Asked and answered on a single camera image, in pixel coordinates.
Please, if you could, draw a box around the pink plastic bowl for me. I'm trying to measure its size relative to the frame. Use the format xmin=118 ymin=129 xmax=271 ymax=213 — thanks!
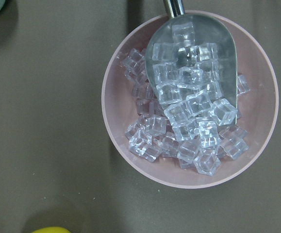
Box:
xmin=101 ymin=14 xmax=279 ymax=189

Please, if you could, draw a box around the clear ice cube bowl left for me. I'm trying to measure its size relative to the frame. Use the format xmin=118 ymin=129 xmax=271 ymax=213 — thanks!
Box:
xmin=121 ymin=48 xmax=145 ymax=75

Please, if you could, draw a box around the clear ice cube bowl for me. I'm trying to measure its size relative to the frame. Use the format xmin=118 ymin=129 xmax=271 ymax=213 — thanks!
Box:
xmin=121 ymin=48 xmax=145 ymax=75
xmin=193 ymin=148 xmax=221 ymax=176
xmin=237 ymin=74 xmax=250 ymax=96

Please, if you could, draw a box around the metal ice scoop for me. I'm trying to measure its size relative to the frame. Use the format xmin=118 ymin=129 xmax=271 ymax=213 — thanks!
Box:
xmin=145 ymin=0 xmax=237 ymax=127

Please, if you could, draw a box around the clear ice cube bowl bottom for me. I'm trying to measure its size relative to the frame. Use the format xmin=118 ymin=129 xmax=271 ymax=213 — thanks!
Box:
xmin=193 ymin=148 xmax=221 ymax=176

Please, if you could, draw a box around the clear ice cube scoop lip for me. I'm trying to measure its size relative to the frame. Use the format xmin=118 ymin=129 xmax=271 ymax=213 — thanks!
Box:
xmin=210 ymin=99 xmax=238 ymax=126

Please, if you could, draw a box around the clear ice cube upper scoop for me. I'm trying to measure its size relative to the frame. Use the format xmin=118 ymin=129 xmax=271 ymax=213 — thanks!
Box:
xmin=171 ymin=22 xmax=195 ymax=47

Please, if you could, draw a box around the clear ice cube bowl right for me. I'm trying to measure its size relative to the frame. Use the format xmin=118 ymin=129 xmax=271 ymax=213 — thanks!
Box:
xmin=237 ymin=74 xmax=250 ymax=96

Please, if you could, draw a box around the yellow lemon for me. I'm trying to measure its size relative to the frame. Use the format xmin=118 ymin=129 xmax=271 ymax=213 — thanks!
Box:
xmin=32 ymin=226 xmax=71 ymax=233

